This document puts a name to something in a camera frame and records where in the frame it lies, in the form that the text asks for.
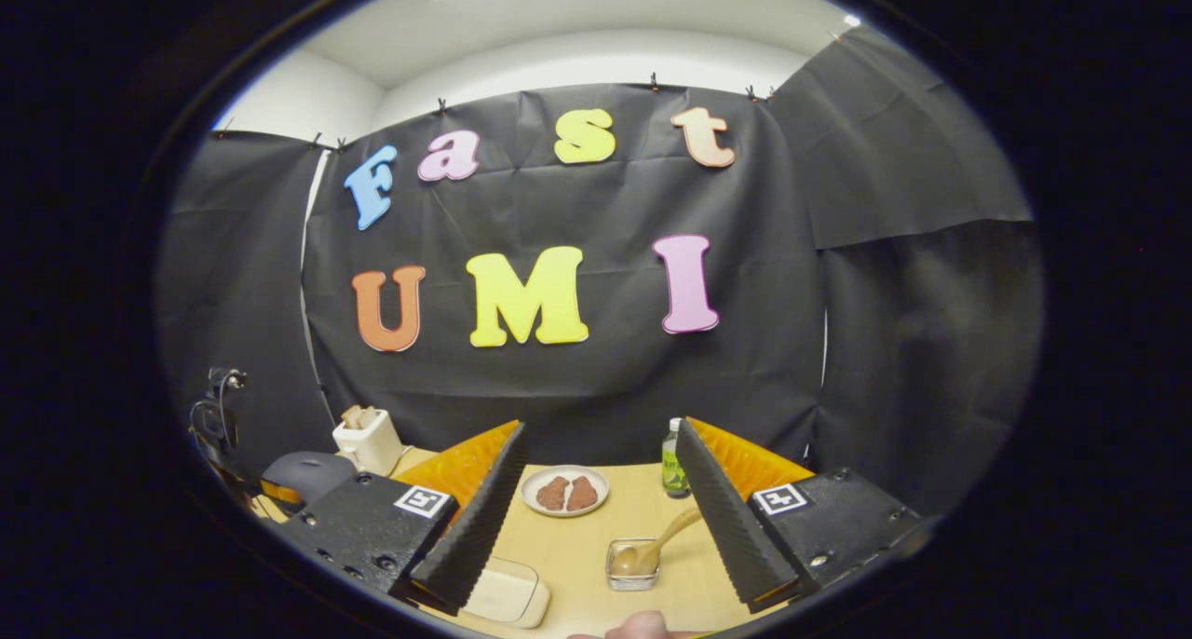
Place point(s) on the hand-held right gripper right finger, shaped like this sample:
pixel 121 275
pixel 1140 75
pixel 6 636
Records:
pixel 731 527

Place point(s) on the white round plate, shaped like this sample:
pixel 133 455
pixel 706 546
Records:
pixel 564 471

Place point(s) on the brown meat piece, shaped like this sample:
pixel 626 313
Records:
pixel 553 495
pixel 583 494

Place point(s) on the wooden spoon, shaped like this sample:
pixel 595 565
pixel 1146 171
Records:
pixel 633 557

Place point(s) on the green drink bottle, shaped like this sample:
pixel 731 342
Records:
pixel 672 462

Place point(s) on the dark grey rice cooker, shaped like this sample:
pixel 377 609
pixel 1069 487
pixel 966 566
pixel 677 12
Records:
pixel 312 476

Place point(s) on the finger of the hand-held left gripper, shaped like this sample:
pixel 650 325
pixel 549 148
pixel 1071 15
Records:
pixel 279 496

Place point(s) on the black backdrop cloth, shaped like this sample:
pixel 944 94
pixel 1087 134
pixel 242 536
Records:
pixel 559 387

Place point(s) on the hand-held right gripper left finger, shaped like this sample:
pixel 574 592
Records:
pixel 470 527

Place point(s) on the clear chopstick holder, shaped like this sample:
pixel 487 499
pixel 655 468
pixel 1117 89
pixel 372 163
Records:
pixel 633 581

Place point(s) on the clear plastic rice box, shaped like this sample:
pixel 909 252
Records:
pixel 540 611

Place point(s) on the white utensil holder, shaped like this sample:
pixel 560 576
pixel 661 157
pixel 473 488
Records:
pixel 372 448

